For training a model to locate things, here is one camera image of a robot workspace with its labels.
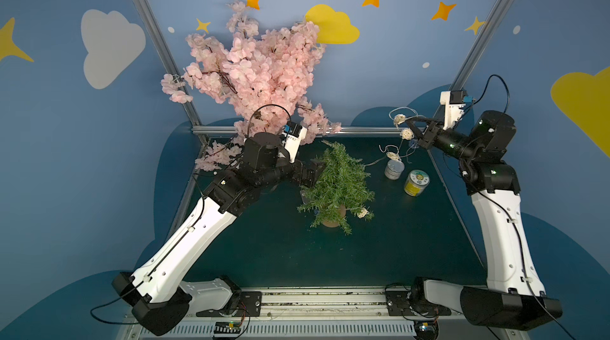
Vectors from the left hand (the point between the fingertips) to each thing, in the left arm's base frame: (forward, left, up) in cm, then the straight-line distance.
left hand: (311, 155), depth 64 cm
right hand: (+8, -27, +7) cm, 29 cm away
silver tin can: (+22, -38, -35) cm, 56 cm away
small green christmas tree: (-4, -10, -11) cm, 15 cm away
